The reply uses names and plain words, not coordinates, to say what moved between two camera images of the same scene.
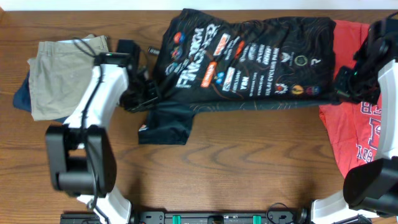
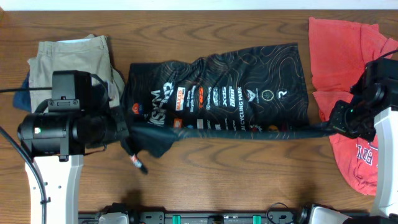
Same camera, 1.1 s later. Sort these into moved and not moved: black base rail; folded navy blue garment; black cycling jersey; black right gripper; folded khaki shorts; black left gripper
Moved: black cycling jersey; black right gripper; black left gripper
Not moved: folded khaki shorts; folded navy blue garment; black base rail
